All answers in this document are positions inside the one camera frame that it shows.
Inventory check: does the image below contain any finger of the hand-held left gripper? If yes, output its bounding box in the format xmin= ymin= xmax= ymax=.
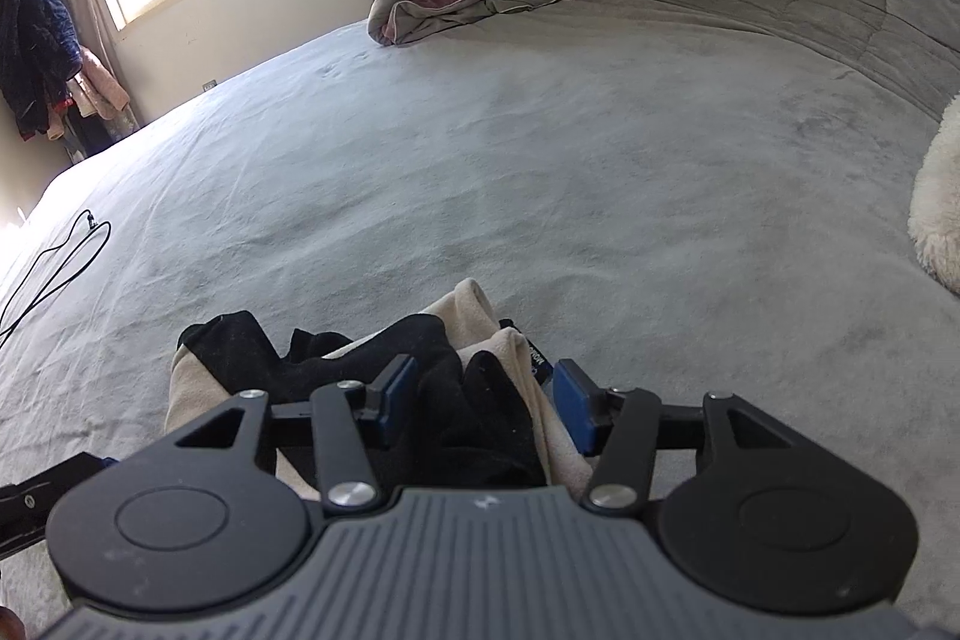
xmin=0 ymin=451 xmax=117 ymax=562

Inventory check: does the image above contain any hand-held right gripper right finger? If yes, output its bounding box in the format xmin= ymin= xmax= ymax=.
xmin=553 ymin=359 xmax=816 ymax=519

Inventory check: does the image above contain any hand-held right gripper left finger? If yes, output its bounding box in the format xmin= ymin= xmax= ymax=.
xmin=154 ymin=353 xmax=419 ymax=519

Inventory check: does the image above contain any beige and black sweatshirt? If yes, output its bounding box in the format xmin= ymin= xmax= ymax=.
xmin=165 ymin=278 xmax=601 ymax=506

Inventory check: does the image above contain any bed with grey sheet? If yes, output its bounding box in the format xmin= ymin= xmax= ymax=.
xmin=0 ymin=0 xmax=960 ymax=640

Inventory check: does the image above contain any white fluffy plush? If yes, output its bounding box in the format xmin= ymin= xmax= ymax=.
xmin=907 ymin=94 xmax=960 ymax=298

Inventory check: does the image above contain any dark blue quilted jacket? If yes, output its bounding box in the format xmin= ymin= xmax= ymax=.
xmin=0 ymin=0 xmax=82 ymax=142

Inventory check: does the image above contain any long black cable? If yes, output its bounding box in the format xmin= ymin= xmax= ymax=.
xmin=0 ymin=212 xmax=112 ymax=348

